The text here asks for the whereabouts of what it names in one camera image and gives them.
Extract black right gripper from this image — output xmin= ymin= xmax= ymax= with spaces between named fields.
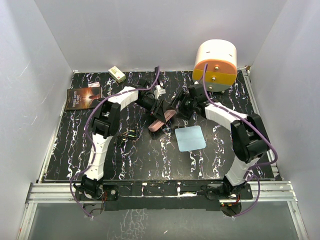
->
xmin=166 ymin=90 xmax=197 ymax=120

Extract black sunglasses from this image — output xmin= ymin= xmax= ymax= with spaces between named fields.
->
xmin=114 ymin=129 xmax=139 ymax=147

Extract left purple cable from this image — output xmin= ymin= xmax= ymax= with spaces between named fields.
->
xmin=69 ymin=65 xmax=161 ymax=219

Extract dark book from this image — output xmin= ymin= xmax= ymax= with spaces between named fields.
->
xmin=65 ymin=86 xmax=102 ymax=111

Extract round drawer cabinet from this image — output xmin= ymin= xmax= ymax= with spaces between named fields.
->
xmin=192 ymin=39 xmax=238 ymax=92

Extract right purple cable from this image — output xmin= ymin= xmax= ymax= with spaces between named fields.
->
xmin=201 ymin=62 xmax=279 ymax=218

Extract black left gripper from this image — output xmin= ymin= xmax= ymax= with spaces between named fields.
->
xmin=135 ymin=97 xmax=166 ymax=124

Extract pink glasses case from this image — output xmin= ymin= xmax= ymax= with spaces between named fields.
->
xmin=147 ymin=109 xmax=177 ymax=132

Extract small pink card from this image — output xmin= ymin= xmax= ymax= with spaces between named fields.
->
xmin=88 ymin=82 xmax=101 ymax=88

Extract purple cable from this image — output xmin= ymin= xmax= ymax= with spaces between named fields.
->
xmin=201 ymin=62 xmax=279 ymax=218
xmin=69 ymin=65 xmax=161 ymax=219

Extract light blue cleaning cloth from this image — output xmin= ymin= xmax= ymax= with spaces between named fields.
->
xmin=174 ymin=125 xmax=207 ymax=152

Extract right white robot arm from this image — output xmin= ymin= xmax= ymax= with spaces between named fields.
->
xmin=168 ymin=84 xmax=270 ymax=199

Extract small cream box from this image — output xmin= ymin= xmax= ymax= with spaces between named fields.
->
xmin=108 ymin=66 xmax=126 ymax=83

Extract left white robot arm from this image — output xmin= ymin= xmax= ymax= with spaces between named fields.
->
xmin=73 ymin=79 xmax=166 ymax=200

